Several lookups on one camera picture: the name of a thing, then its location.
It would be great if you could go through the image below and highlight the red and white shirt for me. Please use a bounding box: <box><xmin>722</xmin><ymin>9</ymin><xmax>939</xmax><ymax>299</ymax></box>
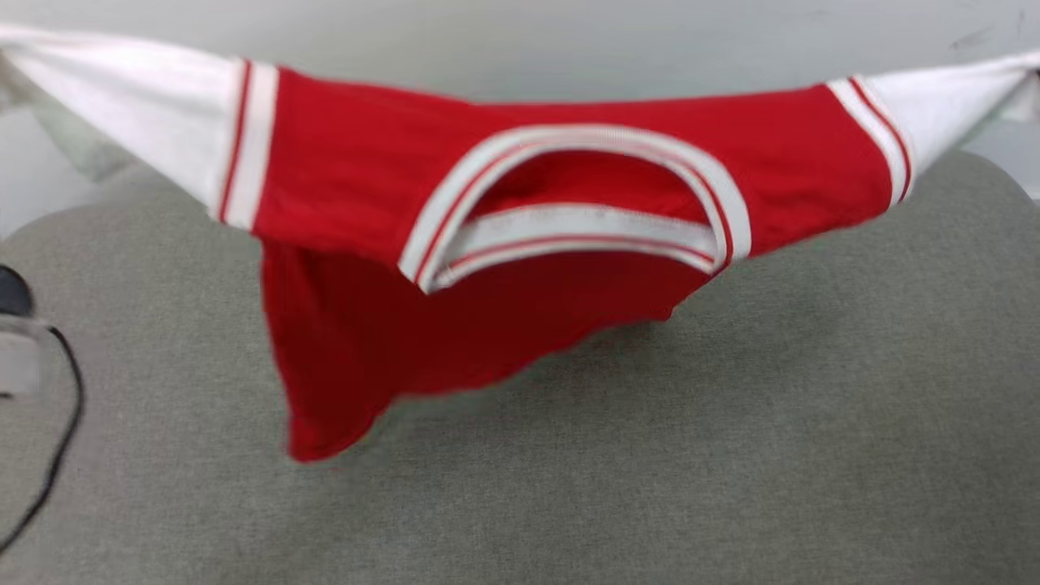
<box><xmin>0</xmin><ymin>23</ymin><xmax>1040</xmax><ymax>464</ymax></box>

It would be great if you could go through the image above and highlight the black camera cable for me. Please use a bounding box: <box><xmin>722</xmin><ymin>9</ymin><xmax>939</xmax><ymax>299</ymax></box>
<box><xmin>0</xmin><ymin>323</ymin><xmax>86</xmax><ymax>555</ymax></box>

